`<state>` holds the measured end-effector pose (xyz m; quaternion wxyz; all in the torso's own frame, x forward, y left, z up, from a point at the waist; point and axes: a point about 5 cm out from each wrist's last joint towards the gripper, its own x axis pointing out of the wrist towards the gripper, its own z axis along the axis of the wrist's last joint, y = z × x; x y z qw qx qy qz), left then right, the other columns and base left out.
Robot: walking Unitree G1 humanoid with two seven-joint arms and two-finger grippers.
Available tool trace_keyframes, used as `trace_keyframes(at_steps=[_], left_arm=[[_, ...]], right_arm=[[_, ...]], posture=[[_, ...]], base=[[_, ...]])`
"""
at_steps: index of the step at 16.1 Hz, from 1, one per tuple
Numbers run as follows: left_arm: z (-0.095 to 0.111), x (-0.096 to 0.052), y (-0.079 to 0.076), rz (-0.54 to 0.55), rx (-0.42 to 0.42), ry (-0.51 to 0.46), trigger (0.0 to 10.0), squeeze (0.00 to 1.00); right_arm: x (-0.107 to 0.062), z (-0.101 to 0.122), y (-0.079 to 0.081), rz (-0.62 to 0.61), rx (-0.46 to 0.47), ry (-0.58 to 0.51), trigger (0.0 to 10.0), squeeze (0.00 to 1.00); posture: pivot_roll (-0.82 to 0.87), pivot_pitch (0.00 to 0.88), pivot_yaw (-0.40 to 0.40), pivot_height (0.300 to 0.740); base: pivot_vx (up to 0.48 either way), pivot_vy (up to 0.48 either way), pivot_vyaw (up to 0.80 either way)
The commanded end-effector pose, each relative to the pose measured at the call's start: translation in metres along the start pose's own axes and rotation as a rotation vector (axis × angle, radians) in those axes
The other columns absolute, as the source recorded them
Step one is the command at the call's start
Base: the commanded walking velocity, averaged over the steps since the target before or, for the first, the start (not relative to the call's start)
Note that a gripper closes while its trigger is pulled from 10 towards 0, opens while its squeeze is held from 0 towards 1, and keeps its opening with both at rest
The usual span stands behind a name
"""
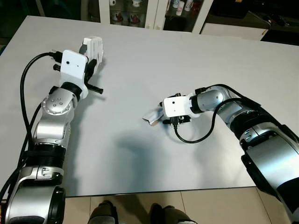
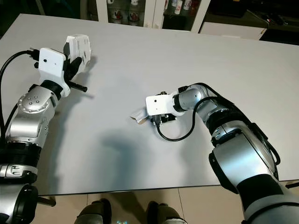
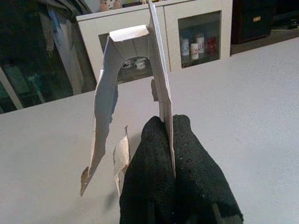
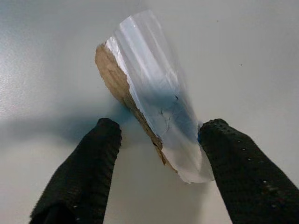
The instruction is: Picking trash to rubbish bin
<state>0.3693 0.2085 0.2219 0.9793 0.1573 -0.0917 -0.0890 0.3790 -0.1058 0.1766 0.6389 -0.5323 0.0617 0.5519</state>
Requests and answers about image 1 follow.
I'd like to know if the white red mug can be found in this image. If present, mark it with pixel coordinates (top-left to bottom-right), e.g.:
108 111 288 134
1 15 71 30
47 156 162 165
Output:
111 12 124 24
130 13 142 25

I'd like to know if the dark robot right foot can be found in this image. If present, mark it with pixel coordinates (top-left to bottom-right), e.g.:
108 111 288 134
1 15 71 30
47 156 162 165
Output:
149 204 197 224

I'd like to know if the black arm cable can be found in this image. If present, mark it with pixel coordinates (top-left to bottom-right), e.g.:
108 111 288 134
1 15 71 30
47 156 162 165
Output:
175 110 220 144
20 51 64 150

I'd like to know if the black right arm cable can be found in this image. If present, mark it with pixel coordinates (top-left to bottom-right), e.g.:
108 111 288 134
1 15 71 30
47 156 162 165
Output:
175 110 220 144

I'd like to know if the white glass door cabinet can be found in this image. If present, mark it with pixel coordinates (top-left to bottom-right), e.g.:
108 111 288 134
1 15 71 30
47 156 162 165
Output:
98 0 214 34

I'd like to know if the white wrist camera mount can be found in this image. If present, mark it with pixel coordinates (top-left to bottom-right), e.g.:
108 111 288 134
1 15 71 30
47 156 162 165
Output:
60 49 92 98
162 95 197 118

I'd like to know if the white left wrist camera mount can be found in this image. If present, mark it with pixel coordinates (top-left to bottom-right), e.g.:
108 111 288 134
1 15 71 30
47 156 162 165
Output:
60 49 92 98

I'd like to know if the silver grey wrapper trash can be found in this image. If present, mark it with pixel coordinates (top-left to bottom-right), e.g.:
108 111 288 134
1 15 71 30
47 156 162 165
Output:
142 110 165 126

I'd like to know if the dark robot foot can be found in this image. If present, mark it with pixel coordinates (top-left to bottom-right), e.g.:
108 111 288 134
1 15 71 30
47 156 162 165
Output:
149 204 197 224
88 201 118 224

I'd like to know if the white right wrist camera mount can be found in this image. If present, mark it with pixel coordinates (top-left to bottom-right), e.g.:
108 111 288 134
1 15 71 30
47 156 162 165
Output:
162 95 197 118

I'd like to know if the dark robot left foot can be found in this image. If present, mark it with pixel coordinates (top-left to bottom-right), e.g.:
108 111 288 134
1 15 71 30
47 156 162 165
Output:
88 201 118 224

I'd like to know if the white low counter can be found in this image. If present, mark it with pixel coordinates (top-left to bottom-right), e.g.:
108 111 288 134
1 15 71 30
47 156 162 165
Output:
201 22 270 42

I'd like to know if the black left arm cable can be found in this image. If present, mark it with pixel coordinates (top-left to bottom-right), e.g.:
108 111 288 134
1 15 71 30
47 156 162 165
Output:
20 51 64 150

